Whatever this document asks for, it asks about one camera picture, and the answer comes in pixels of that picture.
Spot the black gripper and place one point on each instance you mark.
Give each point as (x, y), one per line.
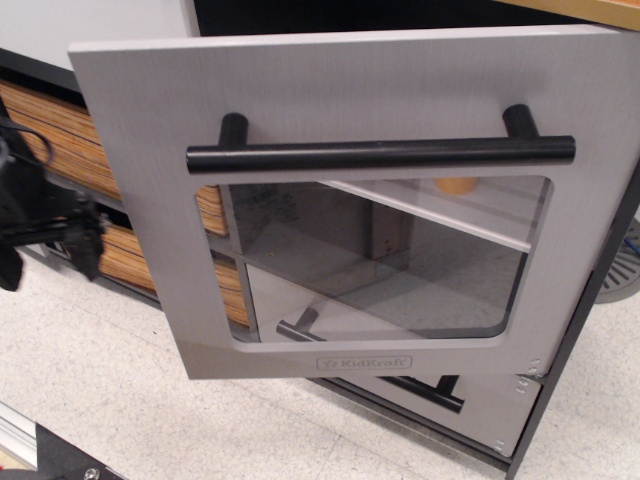
(35, 210)

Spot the grey lower drawer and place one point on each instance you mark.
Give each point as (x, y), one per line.
(495, 408)

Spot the wood grain bin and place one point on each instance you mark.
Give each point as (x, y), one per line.
(123, 260)
(79, 155)

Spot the grey oven door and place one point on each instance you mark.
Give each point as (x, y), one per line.
(475, 307)

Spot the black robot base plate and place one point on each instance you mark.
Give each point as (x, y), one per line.
(31, 451)

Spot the upper wood grain bin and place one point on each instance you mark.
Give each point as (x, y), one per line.
(79, 155)

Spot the black oven door handle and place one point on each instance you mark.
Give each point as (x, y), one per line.
(523, 145)

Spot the grey oven shelf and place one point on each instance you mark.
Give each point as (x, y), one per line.
(502, 210)

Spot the black drawer handle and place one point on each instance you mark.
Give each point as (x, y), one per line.
(441, 394)

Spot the grey chair base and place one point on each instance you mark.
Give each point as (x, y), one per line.
(622, 279)

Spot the lower wood grain bin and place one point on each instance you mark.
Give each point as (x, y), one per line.
(123, 260)

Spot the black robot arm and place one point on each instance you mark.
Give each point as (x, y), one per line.
(23, 148)

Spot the toy kitchen cabinet frame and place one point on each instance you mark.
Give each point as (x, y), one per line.
(101, 370)

